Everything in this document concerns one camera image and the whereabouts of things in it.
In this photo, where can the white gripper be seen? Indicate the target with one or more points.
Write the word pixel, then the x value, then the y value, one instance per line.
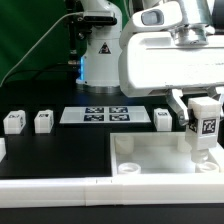
pixel 151 64

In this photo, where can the white square tabletop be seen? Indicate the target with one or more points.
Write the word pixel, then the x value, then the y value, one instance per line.
pixel 150 153

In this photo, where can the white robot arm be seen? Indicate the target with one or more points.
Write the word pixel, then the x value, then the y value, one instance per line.
pixel 108 38

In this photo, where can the white front obstacle bar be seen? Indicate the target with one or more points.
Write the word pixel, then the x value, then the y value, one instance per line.
pixel 119 190

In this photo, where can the white obstacle bar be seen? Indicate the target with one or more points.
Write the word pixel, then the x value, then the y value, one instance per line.
pixel 119 190
pixel 2 149

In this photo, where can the white marker plate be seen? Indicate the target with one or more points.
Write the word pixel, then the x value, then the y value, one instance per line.
pixel 104 115

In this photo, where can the white left obstacle bar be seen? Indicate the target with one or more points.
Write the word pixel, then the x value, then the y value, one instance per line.
pixel 2 149

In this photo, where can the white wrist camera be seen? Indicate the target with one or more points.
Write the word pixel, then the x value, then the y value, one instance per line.
pixel 158 18

